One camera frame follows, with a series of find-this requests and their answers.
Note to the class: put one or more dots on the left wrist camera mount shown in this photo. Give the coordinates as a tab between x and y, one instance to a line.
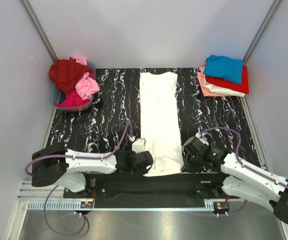
138	144

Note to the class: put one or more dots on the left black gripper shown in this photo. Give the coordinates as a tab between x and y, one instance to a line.
145	158

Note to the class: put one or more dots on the white slotted cable duct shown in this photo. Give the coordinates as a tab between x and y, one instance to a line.
59	205

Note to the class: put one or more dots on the folded blue t shirt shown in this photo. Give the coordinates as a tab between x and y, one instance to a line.
225	68

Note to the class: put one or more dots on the magenta crumpled shirt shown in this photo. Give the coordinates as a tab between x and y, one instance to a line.
73	99

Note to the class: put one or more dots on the folded salmon pink t shirt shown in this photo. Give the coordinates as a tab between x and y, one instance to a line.
206	88

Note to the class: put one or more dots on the white t shirt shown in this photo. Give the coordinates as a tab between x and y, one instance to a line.
159	124

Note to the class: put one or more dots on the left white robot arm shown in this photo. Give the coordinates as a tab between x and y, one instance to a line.
58	165

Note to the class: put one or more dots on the blue plastic laundry basket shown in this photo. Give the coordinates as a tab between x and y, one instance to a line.
59	97

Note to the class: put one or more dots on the dark red crumpled shirt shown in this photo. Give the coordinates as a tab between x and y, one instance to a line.
66	73

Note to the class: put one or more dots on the folded red t shirt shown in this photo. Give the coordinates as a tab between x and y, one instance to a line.
241	87

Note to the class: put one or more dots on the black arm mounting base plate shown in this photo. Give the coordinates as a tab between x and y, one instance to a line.
126	191

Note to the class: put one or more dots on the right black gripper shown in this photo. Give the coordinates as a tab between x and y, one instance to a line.
190	153

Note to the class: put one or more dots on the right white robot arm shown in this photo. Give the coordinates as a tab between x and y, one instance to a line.
236	177

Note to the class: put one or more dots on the light pink crumpled shirt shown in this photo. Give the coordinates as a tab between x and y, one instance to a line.
87	86

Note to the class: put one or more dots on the folded cream t shirt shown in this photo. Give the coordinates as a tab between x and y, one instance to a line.
228	92

